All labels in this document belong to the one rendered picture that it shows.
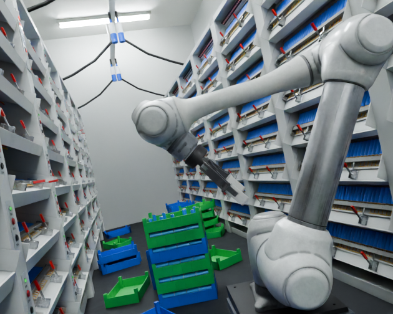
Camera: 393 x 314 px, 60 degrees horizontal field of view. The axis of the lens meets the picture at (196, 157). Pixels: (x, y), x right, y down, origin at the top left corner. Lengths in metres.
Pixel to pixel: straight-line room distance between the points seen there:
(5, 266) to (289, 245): 0.69
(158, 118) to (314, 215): 0.45
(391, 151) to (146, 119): 0.87
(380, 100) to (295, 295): 0.76
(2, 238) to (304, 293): 0.73
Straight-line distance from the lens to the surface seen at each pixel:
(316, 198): 0.91
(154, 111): 0.81
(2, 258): 0.97
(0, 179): 0.96
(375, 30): 0.93
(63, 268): 1.68
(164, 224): 1.80
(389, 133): 1.34
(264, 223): 1.07
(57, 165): 2.35
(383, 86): 1.33
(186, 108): 0.87
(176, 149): 1.01
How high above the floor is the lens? 0.71
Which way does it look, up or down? 1 degrees up
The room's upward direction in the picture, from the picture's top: 12 degrees counter-clockwise
